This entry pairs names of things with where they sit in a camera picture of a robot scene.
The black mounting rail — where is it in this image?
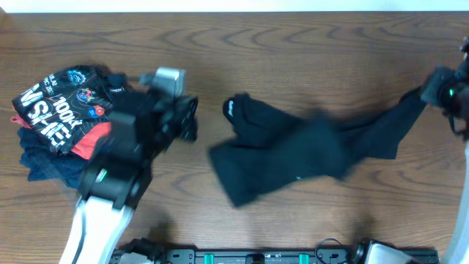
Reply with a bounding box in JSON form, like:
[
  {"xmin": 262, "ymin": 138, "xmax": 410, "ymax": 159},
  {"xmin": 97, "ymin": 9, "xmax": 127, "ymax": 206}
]
[{"xmin": 109, "ymin": 249, "xmax": 440, "ymax": 264}]

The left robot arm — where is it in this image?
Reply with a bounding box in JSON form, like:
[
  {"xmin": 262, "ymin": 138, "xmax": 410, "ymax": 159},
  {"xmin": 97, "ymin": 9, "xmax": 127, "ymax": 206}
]
[{"xmin": 60, "ymin": 92, "xmax": 198, "ymax": 263}]

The red folded shirt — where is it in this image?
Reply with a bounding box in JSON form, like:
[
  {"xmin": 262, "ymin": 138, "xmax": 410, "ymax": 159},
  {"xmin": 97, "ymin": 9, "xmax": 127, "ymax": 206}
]
[{"xmin": 10, "ymin": 113, "xmax": 113, "ymax": 161}]

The black t-shirt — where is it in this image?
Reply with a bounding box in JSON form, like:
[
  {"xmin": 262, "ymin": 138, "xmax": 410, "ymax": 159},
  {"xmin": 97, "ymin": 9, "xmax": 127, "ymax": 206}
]
[{"xmin": 209, "ymin": 90, "xmax": 426, "ymax": 207}]

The navy blue folded shirt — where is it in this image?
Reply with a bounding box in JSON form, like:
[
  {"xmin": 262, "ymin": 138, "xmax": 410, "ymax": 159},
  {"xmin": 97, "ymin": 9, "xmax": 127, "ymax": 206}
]
[{"xmin": 17, "ymin": 73, "xmax": 128, "ymax": 190}]

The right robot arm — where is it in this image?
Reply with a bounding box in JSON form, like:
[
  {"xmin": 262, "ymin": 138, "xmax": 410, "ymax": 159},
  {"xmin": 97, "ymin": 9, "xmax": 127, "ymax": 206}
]
[{"xmin": 421, "ymin": 59, "xmax": 468, "ymax": 264}]

